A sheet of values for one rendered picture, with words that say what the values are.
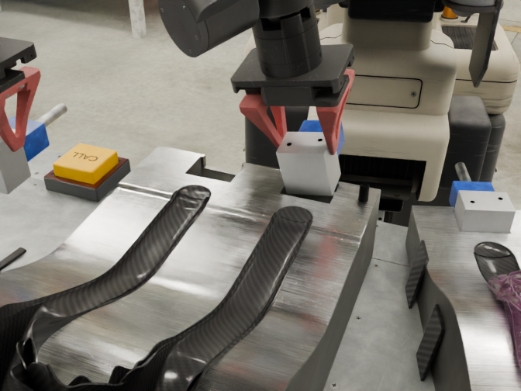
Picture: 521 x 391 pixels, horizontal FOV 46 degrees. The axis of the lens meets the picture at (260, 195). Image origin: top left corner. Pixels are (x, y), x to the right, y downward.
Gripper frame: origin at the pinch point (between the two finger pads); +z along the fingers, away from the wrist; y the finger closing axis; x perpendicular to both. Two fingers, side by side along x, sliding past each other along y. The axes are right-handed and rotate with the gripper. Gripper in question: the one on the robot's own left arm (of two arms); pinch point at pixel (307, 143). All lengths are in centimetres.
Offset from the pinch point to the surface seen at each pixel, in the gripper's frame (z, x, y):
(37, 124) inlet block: -6.4, -6.8, -26.2
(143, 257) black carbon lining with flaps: 1.7, -16.0, -11.3
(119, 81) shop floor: 95, 177, -168
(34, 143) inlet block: -5.3, -8.5, -26.0
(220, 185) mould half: 2.8, -4.0, -8.8
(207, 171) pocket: 4.7, 0.5, -13.0
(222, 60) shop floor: 108, 221, -132
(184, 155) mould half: 2.4, 0.3, -15.1
